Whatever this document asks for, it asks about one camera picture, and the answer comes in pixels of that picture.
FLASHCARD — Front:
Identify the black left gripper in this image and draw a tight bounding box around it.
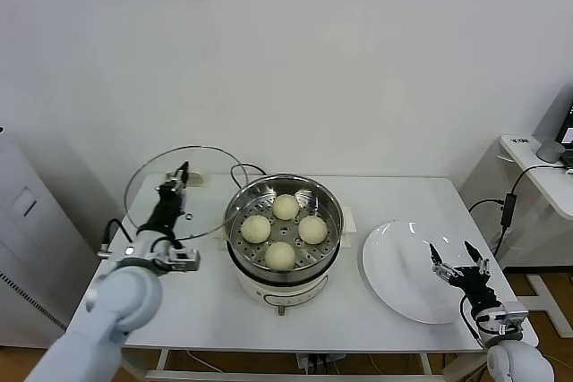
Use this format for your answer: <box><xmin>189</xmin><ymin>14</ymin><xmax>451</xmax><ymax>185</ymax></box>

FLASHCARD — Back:
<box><xmin>145</xmin><ymin>160</ymin><xmax>192</xmax><ymax>233</ymax></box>

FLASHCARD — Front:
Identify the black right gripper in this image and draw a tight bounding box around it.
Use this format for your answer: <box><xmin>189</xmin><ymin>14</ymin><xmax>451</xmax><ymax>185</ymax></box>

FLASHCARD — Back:
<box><xmin>428</xmin><ymin>240</ymin><xmax>498</xmax><ymax>311</ymax></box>

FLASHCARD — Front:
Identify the glass lid with cream handle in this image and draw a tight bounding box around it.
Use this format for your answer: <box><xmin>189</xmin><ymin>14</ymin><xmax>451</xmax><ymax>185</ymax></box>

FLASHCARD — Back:
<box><xmin>124</xmin><ymin>144</ymin><xmax>252</xmax><ymax>242</ymax></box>

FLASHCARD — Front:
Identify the white steamed baozi bun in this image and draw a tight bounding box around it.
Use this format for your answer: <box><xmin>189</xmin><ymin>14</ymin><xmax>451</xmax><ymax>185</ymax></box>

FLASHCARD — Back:
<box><xmin>297</xmin><ymin>215</ymin><xmax>328</xmax><ymax>245</ymax></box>
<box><xmin>271</xmin><ymin>193</ymin><xmax>300</xmax><ymax>221</ymax></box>
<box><xmin>241</xmin><ymin>215</ymin><xmax>272</xmax><ymax>244</ymax></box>
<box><xmin>263</xmin><ymin>241</ymin><xmax>296</xmax><ymax>272</ymax></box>

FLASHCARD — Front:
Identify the stainless steel steamer basket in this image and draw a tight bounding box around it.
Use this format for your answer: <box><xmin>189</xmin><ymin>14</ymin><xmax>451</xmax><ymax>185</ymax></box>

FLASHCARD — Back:
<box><xmin>222</xmin><ymin>174</ymin><xmax>345</xmax><ymax>276</ymax></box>

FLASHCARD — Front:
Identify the large white round plate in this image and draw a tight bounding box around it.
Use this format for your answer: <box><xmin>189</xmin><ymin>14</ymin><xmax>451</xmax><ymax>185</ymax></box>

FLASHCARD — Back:
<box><xmin>361</xmin><ymin>220</ymin><xmax>476</xmax><ymax>326</ymax></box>

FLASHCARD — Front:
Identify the white side table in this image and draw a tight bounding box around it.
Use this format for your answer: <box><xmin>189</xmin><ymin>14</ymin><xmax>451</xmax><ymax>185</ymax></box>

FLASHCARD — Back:
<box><xmin>456</xmin><ymin>133</ymin><xmax>573</xmax><ymax>338</ymax></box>

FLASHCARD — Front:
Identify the small grey cylinder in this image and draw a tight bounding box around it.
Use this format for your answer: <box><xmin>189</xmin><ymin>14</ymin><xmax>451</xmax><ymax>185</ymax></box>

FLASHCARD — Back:
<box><xmin>535</xmin><ymin>140</ymin><xmax>565</xmax><ymax>163</ymax></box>

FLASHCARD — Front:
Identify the light grey cabinet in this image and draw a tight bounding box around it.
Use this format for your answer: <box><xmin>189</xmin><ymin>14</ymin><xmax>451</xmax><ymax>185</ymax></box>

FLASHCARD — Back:
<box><xmin>0</xmin><ymin>129</ymin><xmax>99</xmax><ymax>350</ymax></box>

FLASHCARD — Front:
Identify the cream white electric cooker base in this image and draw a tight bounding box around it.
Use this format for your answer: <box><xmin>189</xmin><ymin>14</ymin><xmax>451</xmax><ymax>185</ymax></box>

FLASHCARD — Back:
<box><xmin>210</xmin><ymin>207</ymin><xmax>358</xmax><ymax>317</ymax></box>

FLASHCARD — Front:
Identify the laptop with dark screen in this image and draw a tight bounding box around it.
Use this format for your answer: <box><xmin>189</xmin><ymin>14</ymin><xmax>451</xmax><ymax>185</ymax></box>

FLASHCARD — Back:
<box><xmin>553</xmin><ymin>94</ymin><xmax>573</xmax><ymax>153</ymax></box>

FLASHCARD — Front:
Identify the white power strip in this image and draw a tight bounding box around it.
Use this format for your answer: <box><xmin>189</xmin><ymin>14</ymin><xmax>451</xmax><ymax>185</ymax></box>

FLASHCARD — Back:
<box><xmin>295</xmin><ymin>353</ymin><xmax>346</xmax><ymax>374</ymax></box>

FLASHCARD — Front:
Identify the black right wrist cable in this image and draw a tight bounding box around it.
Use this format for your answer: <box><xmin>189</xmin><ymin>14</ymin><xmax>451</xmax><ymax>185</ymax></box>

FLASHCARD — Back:
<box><xmin>458</xmin><ymin>295</ymin><xmax>485</xmax><ymax>348</ymax></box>

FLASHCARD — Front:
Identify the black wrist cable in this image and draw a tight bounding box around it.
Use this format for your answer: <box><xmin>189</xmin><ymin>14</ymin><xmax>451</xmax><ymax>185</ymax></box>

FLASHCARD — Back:
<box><xmin>458</xmin><ymin>295</ymin><xmax>485</xmax><ymax>348</ymax></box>
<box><xmin>97</xmin><ymin>218</ymin><xmax>135</xmax><ymax>260</ymax></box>

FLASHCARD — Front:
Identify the black cooker power cord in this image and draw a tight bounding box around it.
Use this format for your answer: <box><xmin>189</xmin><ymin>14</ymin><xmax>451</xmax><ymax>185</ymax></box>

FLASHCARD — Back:
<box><xmin>229</xmin><ymin>163</ymin><xmax>269</xmax><ymax>191</ymax></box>

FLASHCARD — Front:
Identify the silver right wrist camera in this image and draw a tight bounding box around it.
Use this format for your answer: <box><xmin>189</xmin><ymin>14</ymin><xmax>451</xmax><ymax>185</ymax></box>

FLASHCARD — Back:
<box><xmin>497</xmin><ymin>301</ymin><xmax>530</xmax><ymax>335</ymax></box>

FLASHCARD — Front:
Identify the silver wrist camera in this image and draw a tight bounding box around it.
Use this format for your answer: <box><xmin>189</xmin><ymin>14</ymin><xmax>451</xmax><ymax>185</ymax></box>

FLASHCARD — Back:
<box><xmin>166</xmin><ymin>246</ymin><xmax>201</xmax><ymax>273</ymax></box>
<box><xmin>497</xmin><ymin>301</ymin><xmax>530</xmax><ymax>335</ymax></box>

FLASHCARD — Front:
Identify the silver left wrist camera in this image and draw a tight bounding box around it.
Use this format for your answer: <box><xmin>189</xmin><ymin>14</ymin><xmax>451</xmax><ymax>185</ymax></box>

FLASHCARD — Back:
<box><xmin>166</xmin><ymin>246</ymin><xmax>201</xmax><ymax>273</ymax></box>

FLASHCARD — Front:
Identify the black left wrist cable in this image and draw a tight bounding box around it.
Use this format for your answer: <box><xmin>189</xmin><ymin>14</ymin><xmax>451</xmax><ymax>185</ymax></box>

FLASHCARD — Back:
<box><xmin>97</xmin><ymin>218</ymin><xmax>135</xmax><ymax>260</ymax></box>

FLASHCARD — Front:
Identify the white table frame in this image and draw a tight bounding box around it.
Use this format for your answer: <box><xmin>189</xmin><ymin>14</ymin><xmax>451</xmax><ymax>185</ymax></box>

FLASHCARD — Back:
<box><xmin>145</xmin><ymin>348</ymin><xmax>493</xmax><ymax>382</ymax></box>

